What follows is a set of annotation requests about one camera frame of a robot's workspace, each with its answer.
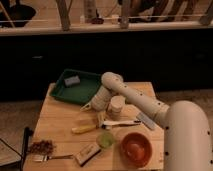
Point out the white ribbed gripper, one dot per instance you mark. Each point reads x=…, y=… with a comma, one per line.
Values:
x=99, y=102

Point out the yellow banana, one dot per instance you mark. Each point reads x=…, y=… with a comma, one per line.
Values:
x=83, y=129

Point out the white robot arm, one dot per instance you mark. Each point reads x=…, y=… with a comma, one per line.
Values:
x=187, y=135

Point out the white cylindrical container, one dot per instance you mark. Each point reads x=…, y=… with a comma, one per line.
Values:
x=115, y=107

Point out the green plastic tray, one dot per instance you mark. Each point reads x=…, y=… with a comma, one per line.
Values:
x=82, y=92

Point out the grey rectangular block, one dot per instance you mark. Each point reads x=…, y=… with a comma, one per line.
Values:
x=146, y=121

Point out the wooden brush block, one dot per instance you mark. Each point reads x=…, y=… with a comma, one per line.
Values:
x=85, y=154

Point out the grey sponge block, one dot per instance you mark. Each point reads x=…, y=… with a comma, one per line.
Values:
x=72, y=81

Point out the red bowl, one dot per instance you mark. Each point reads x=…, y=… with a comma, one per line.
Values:
x=136, y=148

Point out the brown crumbly pile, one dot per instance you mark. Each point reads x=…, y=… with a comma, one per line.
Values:
x=43, y=147

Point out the silver fork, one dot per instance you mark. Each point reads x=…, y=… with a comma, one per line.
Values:
x=44, y=158

